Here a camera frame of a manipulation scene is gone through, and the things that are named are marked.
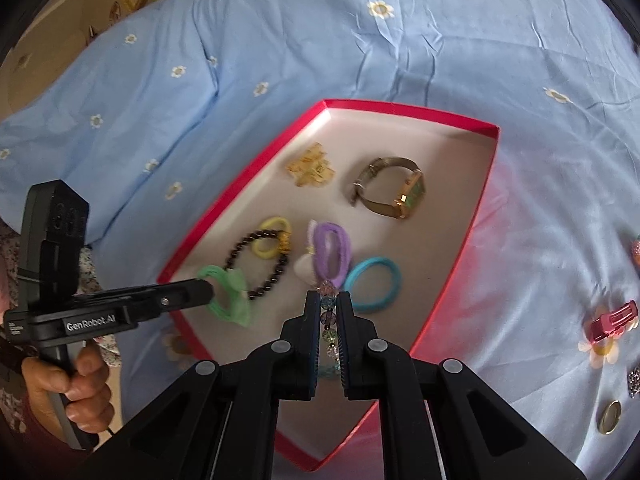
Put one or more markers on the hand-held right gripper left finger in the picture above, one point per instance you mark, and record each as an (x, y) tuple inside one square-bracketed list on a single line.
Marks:
[(314, 330)]

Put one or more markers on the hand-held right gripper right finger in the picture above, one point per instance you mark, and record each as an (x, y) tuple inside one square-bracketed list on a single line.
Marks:
[(345, 330)]

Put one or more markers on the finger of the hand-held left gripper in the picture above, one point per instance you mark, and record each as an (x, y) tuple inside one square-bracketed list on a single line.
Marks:
[(150, 290), (170, 302)]

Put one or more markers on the white heart charm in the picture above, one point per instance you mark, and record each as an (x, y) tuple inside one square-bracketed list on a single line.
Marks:
[(306, 267)]

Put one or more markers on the gold wristwatch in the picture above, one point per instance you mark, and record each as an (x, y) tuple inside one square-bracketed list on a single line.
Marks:
[(412, 195)]

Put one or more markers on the yellow hair claw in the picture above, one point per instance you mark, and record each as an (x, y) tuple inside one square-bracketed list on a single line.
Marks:
[(312, 167)]

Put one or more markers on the red cardboard box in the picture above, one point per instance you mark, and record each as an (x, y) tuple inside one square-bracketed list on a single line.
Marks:
[(400, 130)]

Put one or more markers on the person's left hand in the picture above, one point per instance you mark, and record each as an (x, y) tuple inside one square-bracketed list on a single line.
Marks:
[(85, 390)]

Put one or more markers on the blue floral bedsheet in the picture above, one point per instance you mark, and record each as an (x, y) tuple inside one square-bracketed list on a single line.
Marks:
[(350, 35)]

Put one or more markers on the pink strawberry hair clip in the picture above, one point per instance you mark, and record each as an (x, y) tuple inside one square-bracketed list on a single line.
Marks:
[(636, 255)]

